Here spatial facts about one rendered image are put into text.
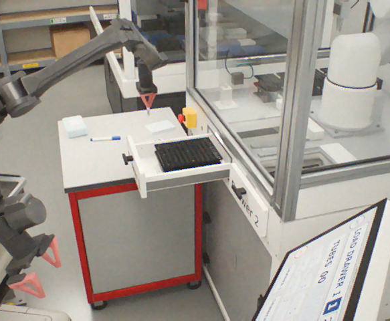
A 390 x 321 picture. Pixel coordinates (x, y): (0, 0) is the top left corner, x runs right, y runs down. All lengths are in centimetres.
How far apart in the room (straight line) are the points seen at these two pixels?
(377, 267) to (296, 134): 44
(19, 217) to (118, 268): 123
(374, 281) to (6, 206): 72
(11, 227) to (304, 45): 75
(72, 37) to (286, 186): 438
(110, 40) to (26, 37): 445
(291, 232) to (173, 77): 135
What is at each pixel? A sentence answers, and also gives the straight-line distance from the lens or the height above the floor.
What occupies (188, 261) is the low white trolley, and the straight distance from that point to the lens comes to 225.
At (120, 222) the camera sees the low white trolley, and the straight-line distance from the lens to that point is 201.
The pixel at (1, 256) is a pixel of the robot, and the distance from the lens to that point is 154.
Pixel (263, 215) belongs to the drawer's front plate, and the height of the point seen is 91.
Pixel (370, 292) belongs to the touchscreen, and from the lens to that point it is 84.
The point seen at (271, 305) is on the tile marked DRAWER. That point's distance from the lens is 103.
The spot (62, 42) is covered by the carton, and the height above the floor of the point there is 31.
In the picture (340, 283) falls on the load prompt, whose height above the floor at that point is 116.
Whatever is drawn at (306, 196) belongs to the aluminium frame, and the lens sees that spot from 133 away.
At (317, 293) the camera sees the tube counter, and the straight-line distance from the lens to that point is 92.
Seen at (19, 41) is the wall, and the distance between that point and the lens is 580.
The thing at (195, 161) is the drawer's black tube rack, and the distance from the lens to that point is 169.
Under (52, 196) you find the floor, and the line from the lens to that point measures 320.
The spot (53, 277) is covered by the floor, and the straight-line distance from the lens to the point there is 260.
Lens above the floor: 177
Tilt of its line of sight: 31 degrees down
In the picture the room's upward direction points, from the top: straight up
